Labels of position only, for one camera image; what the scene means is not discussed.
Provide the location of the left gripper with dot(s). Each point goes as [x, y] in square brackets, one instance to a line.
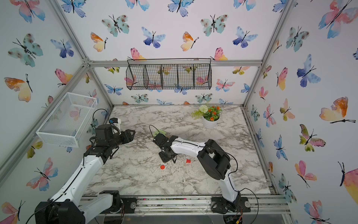
[127, 136]

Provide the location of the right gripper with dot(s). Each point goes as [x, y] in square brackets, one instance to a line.
[162, 158]

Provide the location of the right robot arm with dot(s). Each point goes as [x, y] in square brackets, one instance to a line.
[216, 163]

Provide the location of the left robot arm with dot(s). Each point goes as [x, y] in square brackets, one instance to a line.
[64, 207]

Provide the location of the potted flower plant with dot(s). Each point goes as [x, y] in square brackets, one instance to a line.
[209, 115]

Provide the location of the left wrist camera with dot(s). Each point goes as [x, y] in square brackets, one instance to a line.
[115, 123]

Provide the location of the white mesh wall basket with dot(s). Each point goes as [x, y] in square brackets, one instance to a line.
[67, 121]

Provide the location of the black wire wall basket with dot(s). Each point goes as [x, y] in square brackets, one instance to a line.
[169, 74]

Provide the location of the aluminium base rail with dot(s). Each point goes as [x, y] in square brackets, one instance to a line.
[200, 205]

